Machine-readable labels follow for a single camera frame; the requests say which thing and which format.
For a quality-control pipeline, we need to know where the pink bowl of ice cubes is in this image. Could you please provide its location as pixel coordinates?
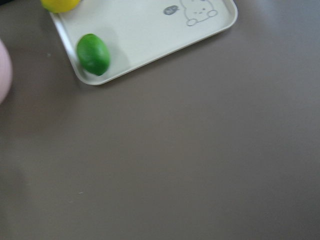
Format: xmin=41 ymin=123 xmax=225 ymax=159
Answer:
xmin=0 ymin=40 xmax=13 ymax=104

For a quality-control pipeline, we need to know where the cream plastic tray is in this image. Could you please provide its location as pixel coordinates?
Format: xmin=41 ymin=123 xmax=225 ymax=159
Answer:
xmin=51 ymin=0 xmax=238 ymax=86

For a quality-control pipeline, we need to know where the green lime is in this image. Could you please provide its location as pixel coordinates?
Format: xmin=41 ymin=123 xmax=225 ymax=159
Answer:
xmin=76 ymin=33 xmax=111 ymax=76

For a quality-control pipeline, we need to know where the yellow lemon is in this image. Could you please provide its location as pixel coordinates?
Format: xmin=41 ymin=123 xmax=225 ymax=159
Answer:
xmin=40 ymin=0 xmax=81 ymax=14

